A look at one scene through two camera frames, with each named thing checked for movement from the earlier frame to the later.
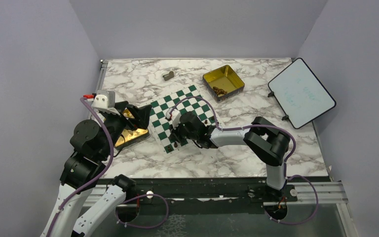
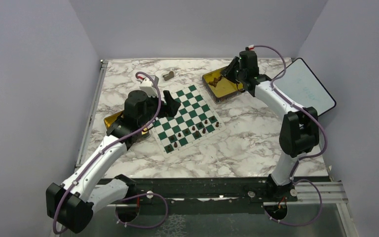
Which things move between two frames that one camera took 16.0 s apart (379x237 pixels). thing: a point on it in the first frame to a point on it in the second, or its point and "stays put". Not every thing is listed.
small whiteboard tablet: x=300 y=95 stays put
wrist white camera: x=104 y=102 to x=147 y=85
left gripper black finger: x=141 y=115 to x=172 y=105
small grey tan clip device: x=169 y=76 stays put
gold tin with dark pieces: x=222 y=83 stays put
